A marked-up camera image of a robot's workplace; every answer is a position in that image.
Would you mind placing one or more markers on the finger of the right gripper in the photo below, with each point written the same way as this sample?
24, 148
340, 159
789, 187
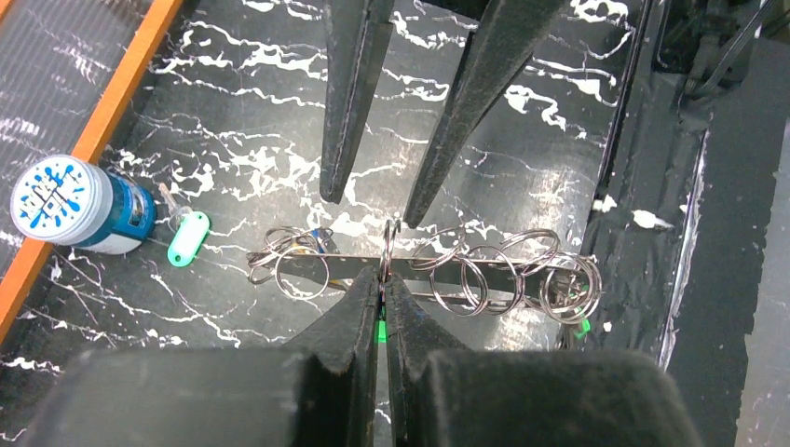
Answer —
495, 53
357, 37

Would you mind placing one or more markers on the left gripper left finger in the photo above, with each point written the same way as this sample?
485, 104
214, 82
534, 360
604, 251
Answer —
318, 389

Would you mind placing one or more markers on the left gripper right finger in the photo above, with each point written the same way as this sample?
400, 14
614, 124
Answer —
443, 393

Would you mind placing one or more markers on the small silver key rings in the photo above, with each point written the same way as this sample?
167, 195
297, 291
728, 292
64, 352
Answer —
432, 271

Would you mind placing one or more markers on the green key tag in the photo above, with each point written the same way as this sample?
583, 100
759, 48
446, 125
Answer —
381, 331
581, 329
190, 228

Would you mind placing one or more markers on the large silver carabiner keyring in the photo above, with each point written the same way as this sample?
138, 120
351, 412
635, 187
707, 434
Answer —
564, 287

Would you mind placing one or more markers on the orange wooden shelf rack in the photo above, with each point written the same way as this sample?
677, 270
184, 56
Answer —
68, 72

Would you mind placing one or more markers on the blue round jar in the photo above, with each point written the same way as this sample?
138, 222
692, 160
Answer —
69, 202

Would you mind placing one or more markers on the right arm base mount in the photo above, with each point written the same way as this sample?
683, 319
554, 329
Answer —
708, 42

